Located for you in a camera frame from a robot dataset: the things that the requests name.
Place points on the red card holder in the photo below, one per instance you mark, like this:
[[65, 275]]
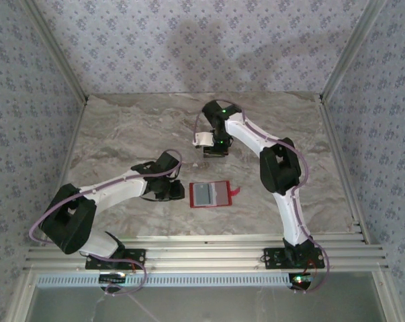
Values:
[[224, 194]]

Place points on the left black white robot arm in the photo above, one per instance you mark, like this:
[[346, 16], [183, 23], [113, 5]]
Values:
[[115, 192]]

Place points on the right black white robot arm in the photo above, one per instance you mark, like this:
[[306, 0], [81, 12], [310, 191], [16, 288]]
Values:
[[293, 214]]

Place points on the left black controller board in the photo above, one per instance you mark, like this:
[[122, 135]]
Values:
[[113, 278]]

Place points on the black controller board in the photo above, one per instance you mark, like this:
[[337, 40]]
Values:
[[113, 278], [301, 280]]

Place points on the right black controller board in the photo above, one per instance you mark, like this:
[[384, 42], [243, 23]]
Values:
[[301, 280]]

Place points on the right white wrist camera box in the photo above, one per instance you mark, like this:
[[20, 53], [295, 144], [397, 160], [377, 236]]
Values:
[[203, 138]]

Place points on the aluminium mounting rail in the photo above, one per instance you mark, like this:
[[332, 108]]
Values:
[[205, 255]]

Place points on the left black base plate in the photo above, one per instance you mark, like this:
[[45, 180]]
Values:
[[138, 256]]

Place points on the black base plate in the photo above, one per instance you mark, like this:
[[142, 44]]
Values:
[[138, 256], [272, 258]]

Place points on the aluminium side rail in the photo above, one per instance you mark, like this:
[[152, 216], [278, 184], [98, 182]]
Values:
[[333, 134], [69, 151]]

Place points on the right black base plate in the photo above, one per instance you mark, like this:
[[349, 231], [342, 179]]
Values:
[[272, 258]]

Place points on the aluminium corner post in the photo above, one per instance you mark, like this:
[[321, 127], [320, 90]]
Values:
[[350, 50], [59, 50]]

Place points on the aluminium frame bar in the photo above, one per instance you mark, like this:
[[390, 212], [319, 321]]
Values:
[[388, 295], [22, 295]]

